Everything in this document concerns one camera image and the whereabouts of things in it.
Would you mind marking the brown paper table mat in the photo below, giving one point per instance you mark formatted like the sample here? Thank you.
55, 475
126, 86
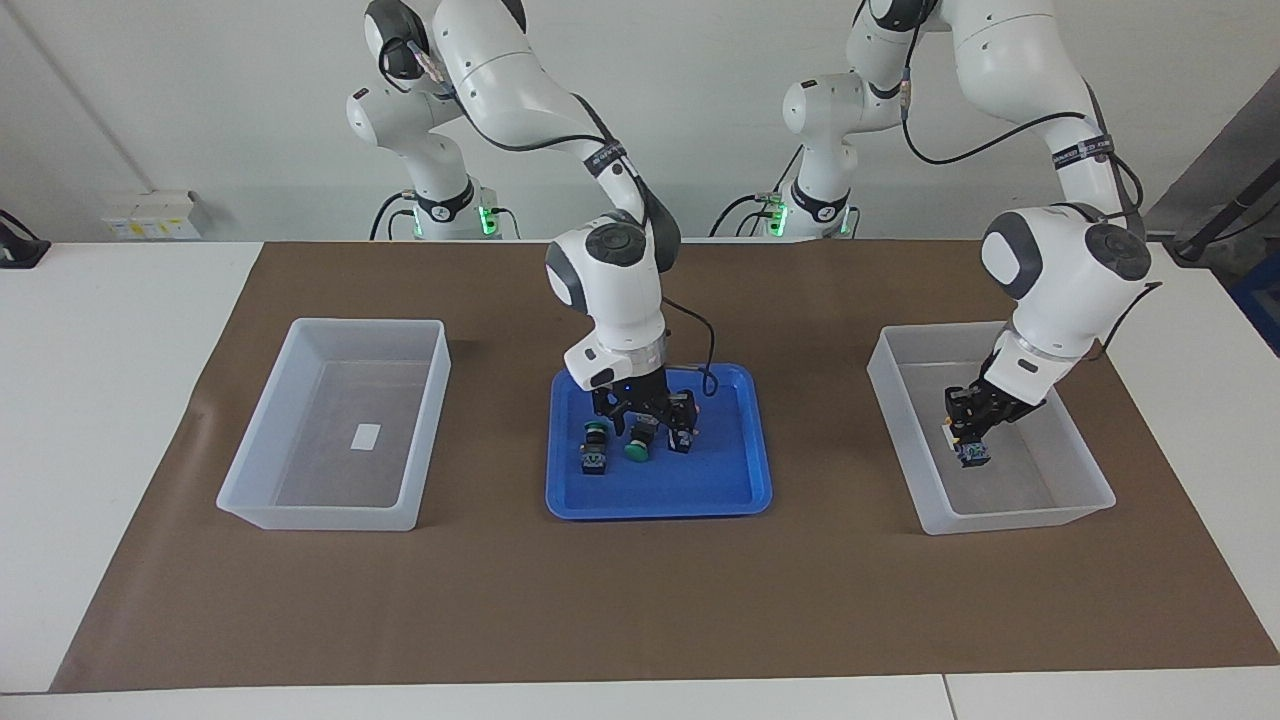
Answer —
640, 600

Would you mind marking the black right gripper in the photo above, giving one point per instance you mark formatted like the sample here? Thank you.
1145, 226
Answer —
645, 395

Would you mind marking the translucent white plastic box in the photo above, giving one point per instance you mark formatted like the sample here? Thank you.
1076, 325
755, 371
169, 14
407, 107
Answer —
1085, 470
340, 470

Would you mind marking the black desk device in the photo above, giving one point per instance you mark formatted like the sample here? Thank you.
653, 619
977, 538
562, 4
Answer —
20, 248

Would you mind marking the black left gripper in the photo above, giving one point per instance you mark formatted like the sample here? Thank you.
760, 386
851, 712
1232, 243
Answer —
1005, 400

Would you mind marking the black slanted pole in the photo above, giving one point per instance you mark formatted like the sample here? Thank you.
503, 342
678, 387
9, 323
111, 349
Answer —
1225, 215

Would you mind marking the blue crate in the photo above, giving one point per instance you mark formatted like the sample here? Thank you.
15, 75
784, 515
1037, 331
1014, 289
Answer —
1262, 300

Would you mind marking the green push button switch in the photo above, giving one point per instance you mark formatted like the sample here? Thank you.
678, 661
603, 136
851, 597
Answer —
595, 455
637, 450

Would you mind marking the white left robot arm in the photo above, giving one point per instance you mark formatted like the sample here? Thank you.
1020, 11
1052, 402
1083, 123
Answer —
1060, 280

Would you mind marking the blue plastic tray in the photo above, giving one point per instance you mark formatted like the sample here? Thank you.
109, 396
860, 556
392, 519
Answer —
660, 490

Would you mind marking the white wall socket box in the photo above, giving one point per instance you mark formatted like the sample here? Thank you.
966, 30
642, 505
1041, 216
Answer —
150, 217

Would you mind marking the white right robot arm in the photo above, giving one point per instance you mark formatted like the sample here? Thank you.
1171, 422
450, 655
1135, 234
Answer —
610, 290

